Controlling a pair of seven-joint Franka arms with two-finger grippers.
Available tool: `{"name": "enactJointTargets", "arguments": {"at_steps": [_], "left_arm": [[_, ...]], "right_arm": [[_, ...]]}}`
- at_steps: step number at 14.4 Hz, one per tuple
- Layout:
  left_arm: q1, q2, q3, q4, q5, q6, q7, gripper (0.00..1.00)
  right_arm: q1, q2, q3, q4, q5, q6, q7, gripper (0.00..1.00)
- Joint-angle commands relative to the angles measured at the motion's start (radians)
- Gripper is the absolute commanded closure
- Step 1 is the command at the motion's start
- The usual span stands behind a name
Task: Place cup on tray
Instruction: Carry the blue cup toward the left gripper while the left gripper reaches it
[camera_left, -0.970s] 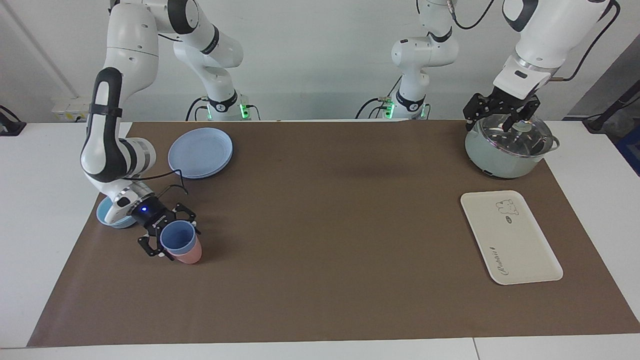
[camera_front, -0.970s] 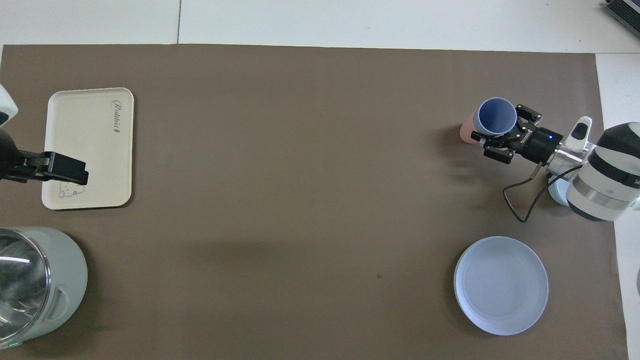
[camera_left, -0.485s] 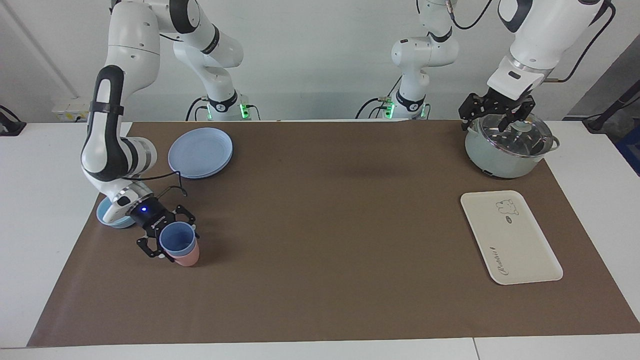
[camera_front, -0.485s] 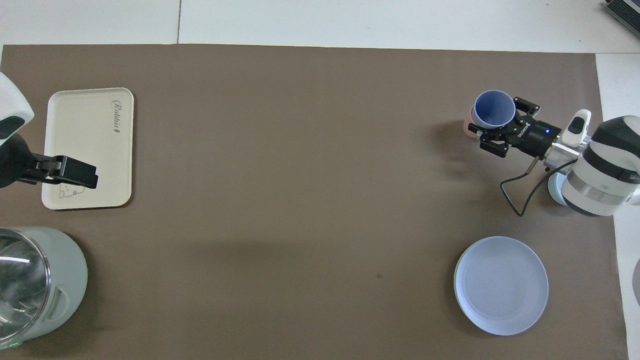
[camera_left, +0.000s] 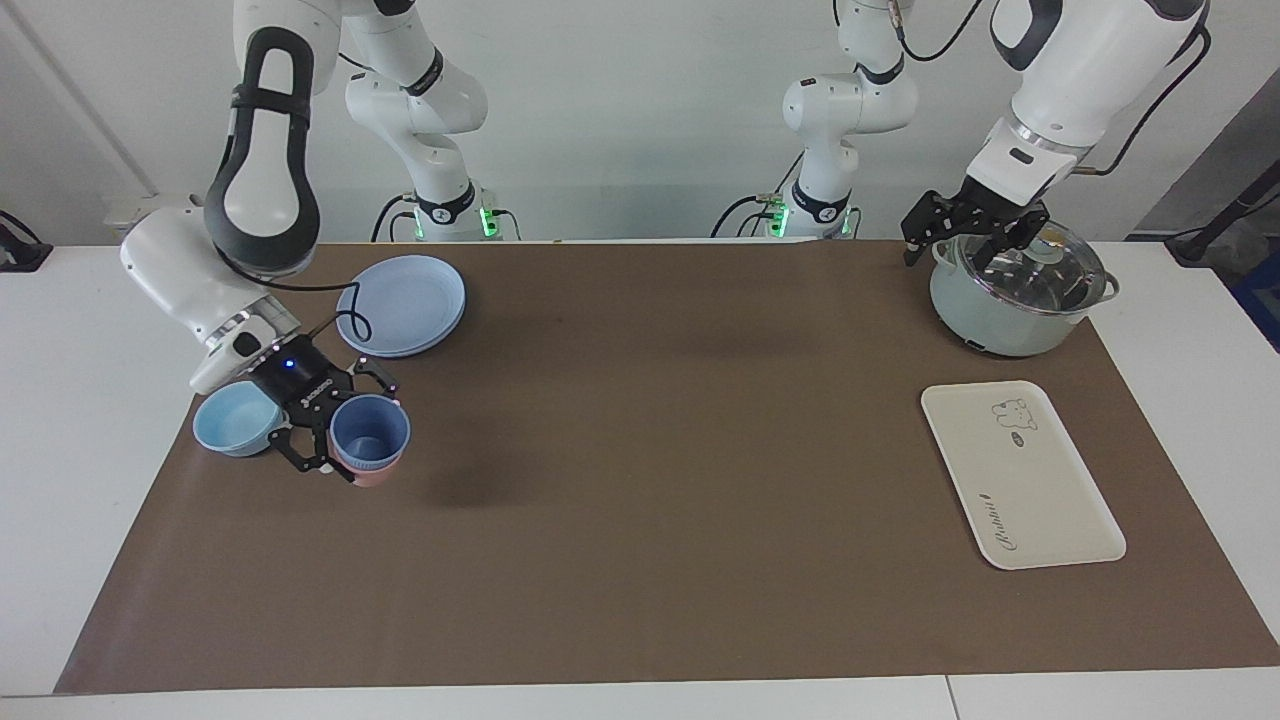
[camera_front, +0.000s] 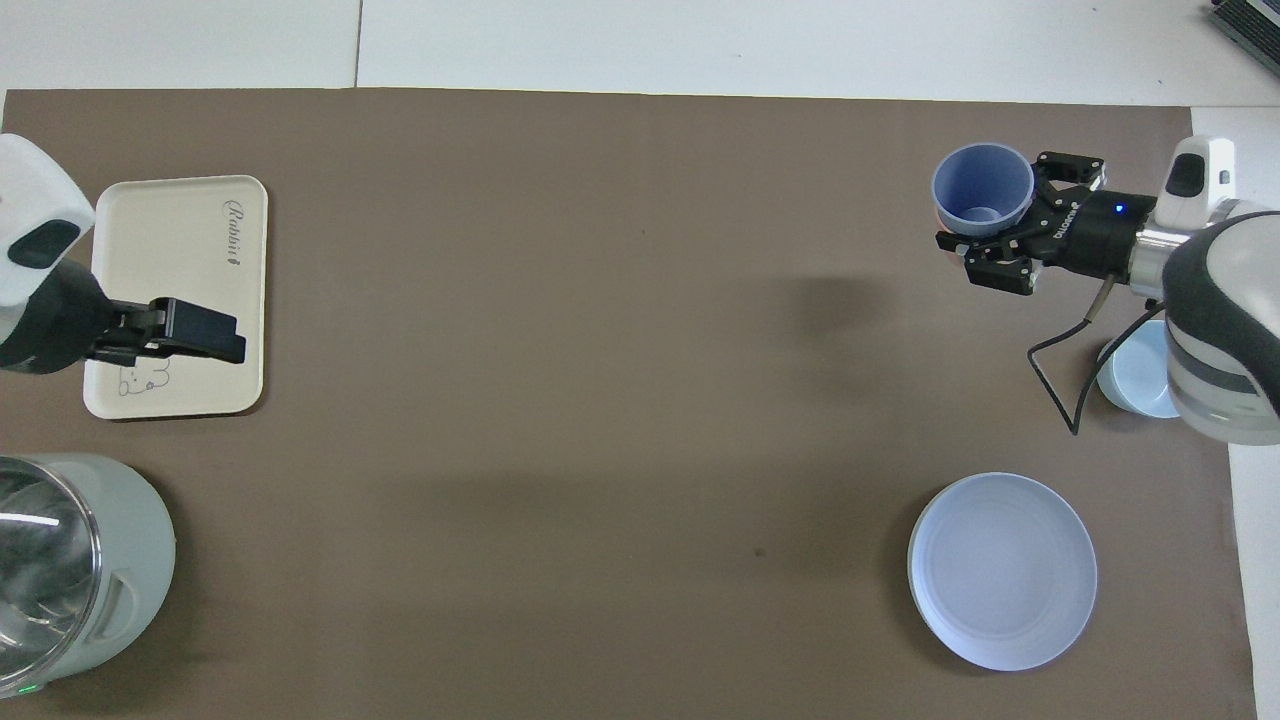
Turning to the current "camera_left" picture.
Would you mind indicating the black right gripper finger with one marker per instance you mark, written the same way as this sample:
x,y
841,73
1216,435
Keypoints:
x,y
312,445
375,378

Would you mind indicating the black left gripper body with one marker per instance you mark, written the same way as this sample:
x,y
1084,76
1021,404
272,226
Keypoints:
x,y
995,203

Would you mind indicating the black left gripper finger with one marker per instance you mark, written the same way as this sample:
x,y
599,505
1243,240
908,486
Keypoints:
x,y
1020,228
932,215

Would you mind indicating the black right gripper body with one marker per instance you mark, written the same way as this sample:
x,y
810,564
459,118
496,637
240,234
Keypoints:
x,y
300,378

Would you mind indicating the blue ribbed plastic cup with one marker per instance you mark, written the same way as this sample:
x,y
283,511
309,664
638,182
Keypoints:
x,y
368,430

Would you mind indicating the pink plastic cup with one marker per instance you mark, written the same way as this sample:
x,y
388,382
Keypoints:
x,y
375,476

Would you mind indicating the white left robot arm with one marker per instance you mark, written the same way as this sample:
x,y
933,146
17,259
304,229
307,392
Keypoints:
x,y
1080,70

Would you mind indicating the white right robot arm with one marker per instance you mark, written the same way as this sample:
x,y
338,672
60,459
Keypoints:
x,y
170,270

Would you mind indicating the cream rabbit print tray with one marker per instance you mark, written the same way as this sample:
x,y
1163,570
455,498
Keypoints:
x,y
1020,475

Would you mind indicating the glass pot lid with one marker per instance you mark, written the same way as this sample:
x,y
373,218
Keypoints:
x,y
1065,280

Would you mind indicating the light blue bowl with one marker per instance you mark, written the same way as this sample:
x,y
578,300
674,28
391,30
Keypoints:
x,y
230,425

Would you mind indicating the pale green electric pot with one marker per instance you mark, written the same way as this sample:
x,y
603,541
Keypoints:
x,y
1000,325

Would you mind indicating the blue box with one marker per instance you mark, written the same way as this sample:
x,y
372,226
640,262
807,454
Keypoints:
x,y
1262,300

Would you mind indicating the brown table mat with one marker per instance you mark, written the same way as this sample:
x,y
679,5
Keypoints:
x,y
650,500

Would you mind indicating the black table clamp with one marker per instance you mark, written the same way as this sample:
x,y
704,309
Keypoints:
x,y
20,250

